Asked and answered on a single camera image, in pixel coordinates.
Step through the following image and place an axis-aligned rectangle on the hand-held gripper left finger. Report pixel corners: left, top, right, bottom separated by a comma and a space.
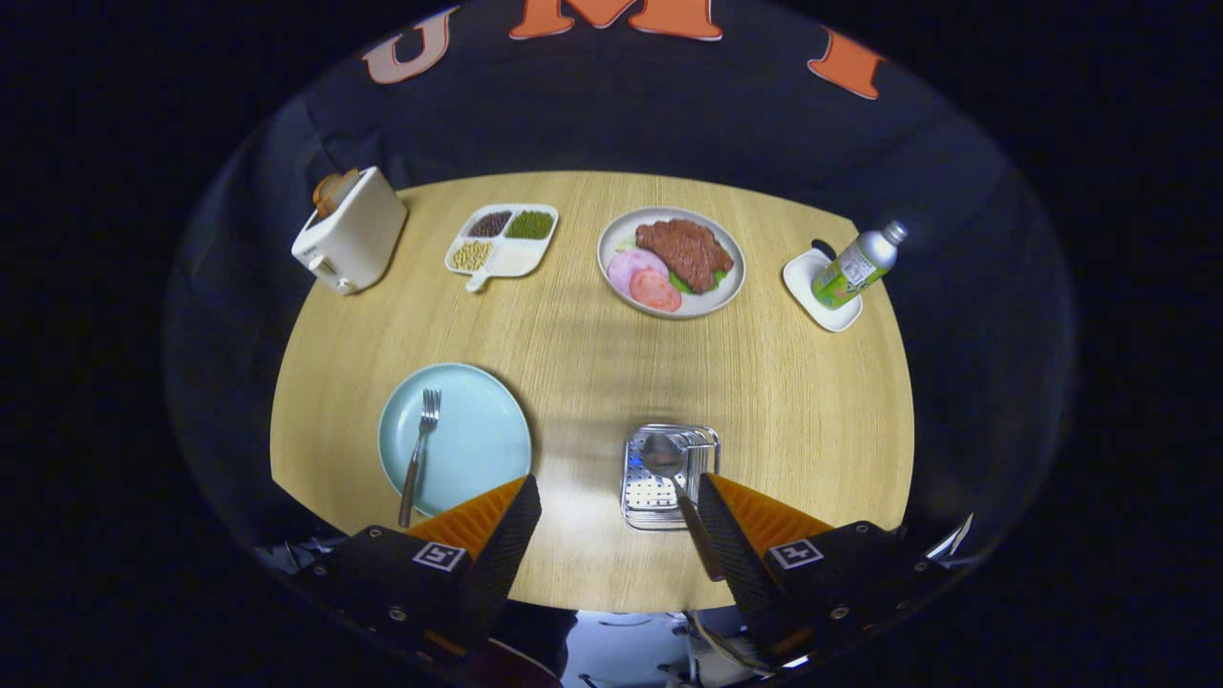
306, 474, 543, 660

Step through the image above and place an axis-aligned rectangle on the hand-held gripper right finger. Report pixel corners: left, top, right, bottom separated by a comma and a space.
697, 472, 956, 670

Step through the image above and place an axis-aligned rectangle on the wooden handle metal fork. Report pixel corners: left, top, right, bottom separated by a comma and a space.
398, 388, 442, 529

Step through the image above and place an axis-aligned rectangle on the wooden handle metal spoon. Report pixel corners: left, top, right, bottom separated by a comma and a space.
640, 432, 724, 582

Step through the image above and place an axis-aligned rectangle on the light blue plate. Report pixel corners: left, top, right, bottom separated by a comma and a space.
377, 362, 533, 518

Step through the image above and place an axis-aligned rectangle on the person's red clothing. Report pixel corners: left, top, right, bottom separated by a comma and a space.
468, 638, 565, 688

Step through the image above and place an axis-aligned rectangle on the red tomato slice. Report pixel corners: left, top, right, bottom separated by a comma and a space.
629, 269, 683, 313

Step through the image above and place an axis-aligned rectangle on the white divided snack dish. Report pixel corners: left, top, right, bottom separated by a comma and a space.
444, 203, 560, 293

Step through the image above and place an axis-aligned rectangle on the white square coaster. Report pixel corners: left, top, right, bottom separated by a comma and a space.
783, 248, 864, 333

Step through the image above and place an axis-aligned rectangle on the pink ham slice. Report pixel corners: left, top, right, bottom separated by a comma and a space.
608, 248, 670, 297

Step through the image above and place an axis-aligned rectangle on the silver green label bottle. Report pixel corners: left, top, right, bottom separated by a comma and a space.
812, 220, 910, 310

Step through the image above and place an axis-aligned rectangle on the brown steak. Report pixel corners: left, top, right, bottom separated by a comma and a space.
635, 219, 735, 294

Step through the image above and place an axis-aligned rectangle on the grey round dinner plate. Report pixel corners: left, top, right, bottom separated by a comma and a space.
597, 206, 746, 319

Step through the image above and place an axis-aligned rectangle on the cream white toaster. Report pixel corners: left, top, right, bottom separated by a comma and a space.
290, 166, 409, 296

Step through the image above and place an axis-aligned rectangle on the black backdrop cloth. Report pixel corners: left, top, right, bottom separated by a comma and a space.
167, 0, 1076, 565

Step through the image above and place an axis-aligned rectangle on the metal wire basket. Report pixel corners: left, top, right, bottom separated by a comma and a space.
620, 423, 722, 532

